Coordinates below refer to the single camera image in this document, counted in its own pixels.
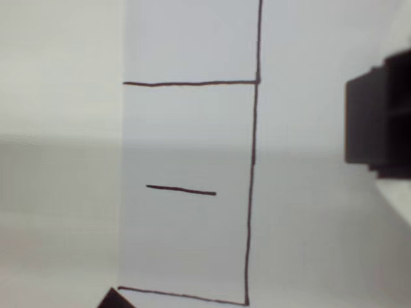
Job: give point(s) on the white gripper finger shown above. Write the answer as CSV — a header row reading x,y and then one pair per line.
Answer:
x,y
399,57
396,189

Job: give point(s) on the black cube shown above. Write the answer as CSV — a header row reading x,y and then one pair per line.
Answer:
x,y
366,118

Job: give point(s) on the white paper sheet with drawn boxes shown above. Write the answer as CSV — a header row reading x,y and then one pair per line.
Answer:
x,y
192,134

